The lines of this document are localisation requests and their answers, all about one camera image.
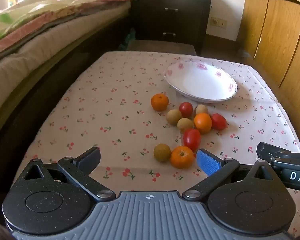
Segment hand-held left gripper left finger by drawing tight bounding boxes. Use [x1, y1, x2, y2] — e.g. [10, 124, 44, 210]
[22, 146, 116, 202]

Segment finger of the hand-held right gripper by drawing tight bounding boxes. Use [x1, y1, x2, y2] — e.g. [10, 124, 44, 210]
[256, 142, 300, 165]

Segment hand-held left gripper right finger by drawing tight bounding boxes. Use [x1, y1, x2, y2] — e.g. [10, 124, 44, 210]
[182, 149, 278, 202]

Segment orange mandarin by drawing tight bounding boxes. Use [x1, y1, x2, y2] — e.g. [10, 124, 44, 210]
[170, 146, 195, 169]
[194, 113, 213, 135]
[151, 93, 169, 112]

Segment red tomato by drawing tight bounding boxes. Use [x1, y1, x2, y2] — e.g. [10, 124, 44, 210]
[179, 102, 193, 118]
[183, 128, 202, 152]
[210, 113, 227, 131]

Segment white floral plate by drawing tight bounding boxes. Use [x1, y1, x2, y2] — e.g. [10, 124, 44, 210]
[164, 61, 238, 103]

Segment cherry print tablecloth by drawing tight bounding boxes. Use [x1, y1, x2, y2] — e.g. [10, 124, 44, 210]
[22, 51, 300, 235]

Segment beige mattress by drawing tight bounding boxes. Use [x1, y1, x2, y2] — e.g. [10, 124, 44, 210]
[0, 10, 130, 124]

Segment wooden wardrobe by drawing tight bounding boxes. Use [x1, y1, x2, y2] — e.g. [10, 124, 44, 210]
[236, 0, 300, 140]

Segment brown stool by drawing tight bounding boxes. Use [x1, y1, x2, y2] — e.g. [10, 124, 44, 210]
[126, 39, 197, 56]

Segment dark wooden nightstand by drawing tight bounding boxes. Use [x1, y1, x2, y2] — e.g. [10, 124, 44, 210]
[131, 0, 212, 56]

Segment floral blanket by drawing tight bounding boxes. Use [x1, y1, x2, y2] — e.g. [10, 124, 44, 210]
[0, 0, 134, 58]

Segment dark bed frame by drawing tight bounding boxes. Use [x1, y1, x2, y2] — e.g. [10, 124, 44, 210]
[0, 15, 140, 193]

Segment wall outlet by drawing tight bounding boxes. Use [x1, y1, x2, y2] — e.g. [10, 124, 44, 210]
[209, 17, 227, 28]

